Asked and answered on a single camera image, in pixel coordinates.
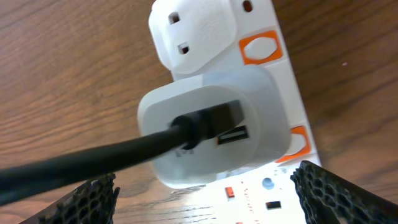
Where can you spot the white USB charger adapter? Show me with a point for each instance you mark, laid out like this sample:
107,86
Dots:
237,122

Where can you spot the white power strip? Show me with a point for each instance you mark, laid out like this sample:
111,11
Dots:
221,51

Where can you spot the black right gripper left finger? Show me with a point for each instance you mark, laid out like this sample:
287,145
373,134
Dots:
93,202

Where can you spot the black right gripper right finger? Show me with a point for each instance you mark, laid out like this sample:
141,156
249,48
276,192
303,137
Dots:
327,198

